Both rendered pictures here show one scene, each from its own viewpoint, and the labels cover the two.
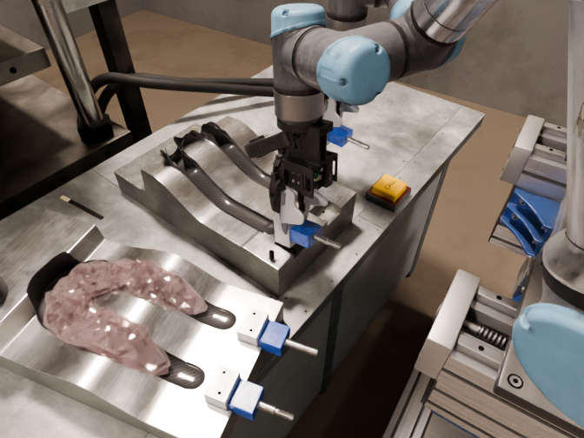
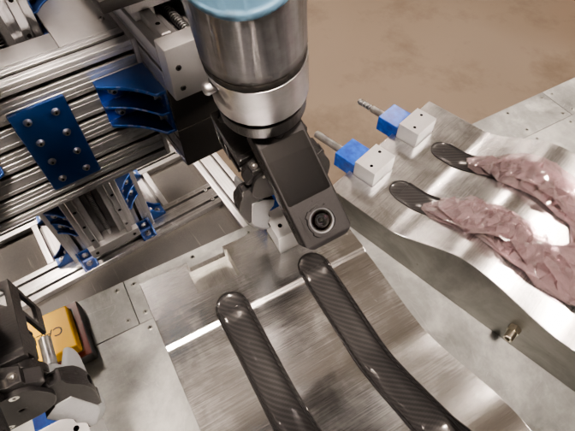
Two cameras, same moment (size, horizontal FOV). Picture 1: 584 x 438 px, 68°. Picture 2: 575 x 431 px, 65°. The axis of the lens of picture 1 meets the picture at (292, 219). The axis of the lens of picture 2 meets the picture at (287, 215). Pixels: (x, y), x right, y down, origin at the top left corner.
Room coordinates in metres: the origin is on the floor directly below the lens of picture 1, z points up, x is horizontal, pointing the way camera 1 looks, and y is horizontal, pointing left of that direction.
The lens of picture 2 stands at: (0.83, 0.12, 1.37)
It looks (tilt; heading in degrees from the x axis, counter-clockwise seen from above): 55 degrees down; 203
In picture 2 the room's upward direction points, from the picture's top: straight up
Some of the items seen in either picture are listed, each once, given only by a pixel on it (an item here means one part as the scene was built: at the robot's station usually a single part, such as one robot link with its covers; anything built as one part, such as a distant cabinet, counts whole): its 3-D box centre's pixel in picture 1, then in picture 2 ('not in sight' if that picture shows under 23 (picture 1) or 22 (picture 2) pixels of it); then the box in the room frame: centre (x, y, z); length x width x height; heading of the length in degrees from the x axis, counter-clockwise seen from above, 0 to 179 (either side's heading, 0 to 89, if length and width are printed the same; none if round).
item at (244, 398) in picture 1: (252, 401); (389, 119); (0.25, 0.06, 0.86); 0.13 x 0.05 x 0.05; 69
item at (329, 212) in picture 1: (324, 215); (214, 275); (0.62, -0.07, 0.87); 0.05 x 0.05 x 0.04; 52
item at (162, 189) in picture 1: (228, 183); (347, 430); (0.73, 0.14, 0.87); 0.50 x 0.26 x 0.14; 52
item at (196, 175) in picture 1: (228, 172); (352, 399); (0.71, 0.13, 0.92); 0.35 x 0.16 x 0.09; 52
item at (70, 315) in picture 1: (116, 301); (541, 215); (0.40, 0.29, 0.90); 0.26 x 0.18 x 0.08; 69
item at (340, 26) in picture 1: (346, 26); not in sight; (0.83, -0.10, 1.17); 0.08 x 0.08 x 0.05
